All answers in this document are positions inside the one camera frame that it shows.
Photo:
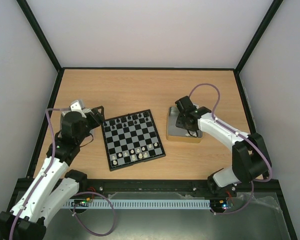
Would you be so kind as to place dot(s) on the light blue cable duct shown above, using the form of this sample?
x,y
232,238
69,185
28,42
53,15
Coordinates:
x,y
141,204

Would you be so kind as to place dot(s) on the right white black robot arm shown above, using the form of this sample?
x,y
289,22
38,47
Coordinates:
x,y
250,157

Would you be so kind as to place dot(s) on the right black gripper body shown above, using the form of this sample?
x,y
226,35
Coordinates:
x,y
186,124

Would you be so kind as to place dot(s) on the silver square tin lid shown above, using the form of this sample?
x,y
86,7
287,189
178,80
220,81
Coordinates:
x,y
77,122

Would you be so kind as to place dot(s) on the black and silver chessboard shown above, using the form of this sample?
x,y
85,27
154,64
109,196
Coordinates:
x,y
124,139

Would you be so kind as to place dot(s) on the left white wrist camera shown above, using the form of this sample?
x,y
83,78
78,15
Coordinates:
x,y
78,106

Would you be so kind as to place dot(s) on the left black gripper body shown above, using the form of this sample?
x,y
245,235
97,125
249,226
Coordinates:
x,y
94,124

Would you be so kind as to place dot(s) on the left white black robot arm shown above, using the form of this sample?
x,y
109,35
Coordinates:
x,y
55,183

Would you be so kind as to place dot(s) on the gold square tin tray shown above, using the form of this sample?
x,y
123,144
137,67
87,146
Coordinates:
x,y
176,134

